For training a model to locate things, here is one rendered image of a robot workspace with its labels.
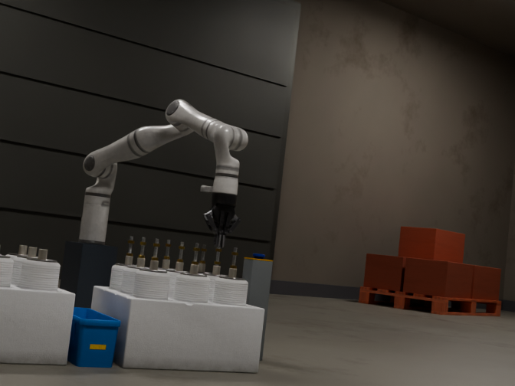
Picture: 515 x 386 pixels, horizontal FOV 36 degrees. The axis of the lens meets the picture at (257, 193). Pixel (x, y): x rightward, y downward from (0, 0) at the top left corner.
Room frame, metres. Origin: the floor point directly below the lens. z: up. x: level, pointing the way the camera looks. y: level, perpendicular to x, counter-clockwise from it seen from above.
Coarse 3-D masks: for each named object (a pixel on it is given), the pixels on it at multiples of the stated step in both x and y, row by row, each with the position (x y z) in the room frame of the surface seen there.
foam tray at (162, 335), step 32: (96, 288) 2.36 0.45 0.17; (128, 320) 2.05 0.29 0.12; (160, 320) 2.08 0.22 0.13; (192, 320) 2.12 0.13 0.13; (224, 320) 2.16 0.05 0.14; (256, 320) 2.20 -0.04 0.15; (128, 352) 2.05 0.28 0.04; (160, 352) 2.09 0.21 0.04; (192, 352) 2.13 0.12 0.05; (224, 352) 2.17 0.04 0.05; (256, 352) 2.21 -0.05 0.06
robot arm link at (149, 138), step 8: (144, 128) 2.68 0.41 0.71; (152, 128) 2.67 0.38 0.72; (160, 128) 2.67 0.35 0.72; (168, 128) 2.66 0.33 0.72; (176, 128) 2.59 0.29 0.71; (184, 128) 2.58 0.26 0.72; (136, 136) 2.67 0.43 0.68; (144, 136) 2.66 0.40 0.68; (152, 136) 2.65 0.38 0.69; (160, 136) 2.65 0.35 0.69; (168, 136) 2.64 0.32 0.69; (176, 136) 2.63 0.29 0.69; (136, 144) 2.67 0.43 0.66; (144, 144) 2.66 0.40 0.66; (152, 144) 2.66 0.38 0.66; (160, 144) 2.66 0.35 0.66
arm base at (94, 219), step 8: (88, 200) 2.80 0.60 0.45; (96, 200) 2.80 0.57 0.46; (104, 200) 2.81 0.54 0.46; (88, 208) 2.80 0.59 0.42; (96, 208) 2.80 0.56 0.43; (104, 208) 2.81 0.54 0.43; (88, 216) 2.80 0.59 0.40; (96, 216) 2.80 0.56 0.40; (104, 216) 2.81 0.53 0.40; (80, 224) 2.85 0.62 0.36; (88, 224) 2.80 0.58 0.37; (96, 224) 2.80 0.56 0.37; (104, 224) 2.82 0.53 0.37; (80, 232) 2.82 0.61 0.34; (88, 232) 2.80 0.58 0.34; (96, 232) 2.80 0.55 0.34; (104, 232) 2.83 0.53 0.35; (80, 240) 2.81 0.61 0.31; (88, 240) 2.80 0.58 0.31; (96, 240) 2.80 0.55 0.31; (104, 240) 2.84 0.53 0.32
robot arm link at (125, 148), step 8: (128, 136) 2.70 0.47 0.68; (112, 144) 2.75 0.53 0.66; (120, 144) 2.71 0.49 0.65; (128, 144) 2.69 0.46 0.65; (96, 152) 2.78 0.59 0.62; (104, 152) 2.76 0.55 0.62; (112, 152) 2.73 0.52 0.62; (120, 152) 2.71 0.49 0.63; (128, 152) 2.70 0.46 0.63; (136, 152) 2.69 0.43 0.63; (144, 152) 2.70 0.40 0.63; (88, 160) 2.80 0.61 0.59; (96, 160) 2.77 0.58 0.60; (104, 160) 2.75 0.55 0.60; (112, 160) 2.74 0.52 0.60; (120, 160) 2.73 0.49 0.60; (88, 168) 2.79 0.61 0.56; (96, 168) 2.78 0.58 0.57; (104, 168) 2.80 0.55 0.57; (96, 176) 2.81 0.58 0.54
